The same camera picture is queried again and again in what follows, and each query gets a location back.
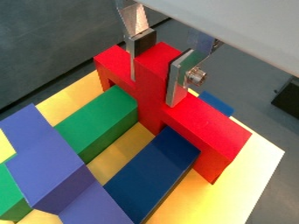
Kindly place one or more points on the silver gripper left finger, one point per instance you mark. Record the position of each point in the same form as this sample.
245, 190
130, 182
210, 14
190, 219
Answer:
141, 36

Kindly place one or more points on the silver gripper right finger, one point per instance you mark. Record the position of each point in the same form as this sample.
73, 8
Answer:
185, 70

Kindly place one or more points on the red E-shaped block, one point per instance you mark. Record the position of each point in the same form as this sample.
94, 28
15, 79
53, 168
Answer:
142, 76

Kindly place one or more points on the yellow base board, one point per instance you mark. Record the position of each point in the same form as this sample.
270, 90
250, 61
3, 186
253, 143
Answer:
196, 202

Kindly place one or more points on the green bar block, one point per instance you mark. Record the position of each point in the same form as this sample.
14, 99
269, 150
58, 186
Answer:
99, 123

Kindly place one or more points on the blue bar block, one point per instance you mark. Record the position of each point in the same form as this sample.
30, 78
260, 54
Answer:
145, 182

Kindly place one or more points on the purple cross block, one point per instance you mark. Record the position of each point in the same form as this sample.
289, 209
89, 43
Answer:
57, 182

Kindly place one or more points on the black angled holder bracket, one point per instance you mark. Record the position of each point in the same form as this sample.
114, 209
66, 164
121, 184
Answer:
288, 98

